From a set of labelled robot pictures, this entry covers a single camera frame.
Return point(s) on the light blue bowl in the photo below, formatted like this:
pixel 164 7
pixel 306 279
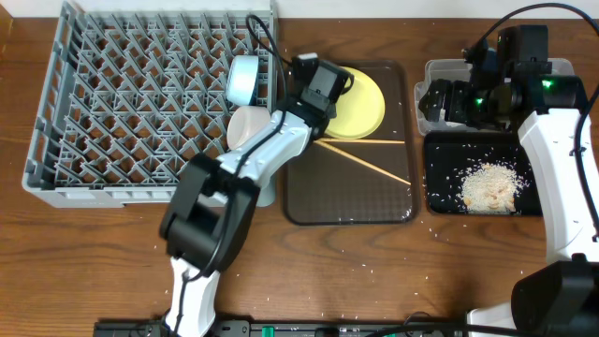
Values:
pixel 242 80

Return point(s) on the clear plastic bin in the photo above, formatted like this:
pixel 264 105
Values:
pixel 446 69

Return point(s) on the rice and food scraps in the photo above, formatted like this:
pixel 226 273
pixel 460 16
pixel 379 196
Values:
pixel 491 189

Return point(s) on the yellow plate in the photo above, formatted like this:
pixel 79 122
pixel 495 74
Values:
pixel 360 111

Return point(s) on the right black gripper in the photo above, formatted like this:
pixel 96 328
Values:
pixel 457 92

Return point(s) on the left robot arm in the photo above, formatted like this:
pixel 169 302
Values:
pixel 208 217

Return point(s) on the wooden chopstick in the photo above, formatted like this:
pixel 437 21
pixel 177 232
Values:
pixel 361 162
pixel 363 141

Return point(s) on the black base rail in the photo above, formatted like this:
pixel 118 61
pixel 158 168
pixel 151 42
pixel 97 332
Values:
pixel 237 328

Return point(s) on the dark brown serving tray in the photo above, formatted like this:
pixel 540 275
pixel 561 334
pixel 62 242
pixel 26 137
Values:
pixel 323 188

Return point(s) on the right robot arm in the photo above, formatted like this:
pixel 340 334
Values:
pixel 516 87

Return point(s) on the grey dish rack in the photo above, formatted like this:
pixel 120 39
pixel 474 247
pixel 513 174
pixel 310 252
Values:
pixel 129 97

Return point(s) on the black waste tray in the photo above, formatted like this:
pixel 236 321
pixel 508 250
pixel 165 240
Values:
pixel 448 154

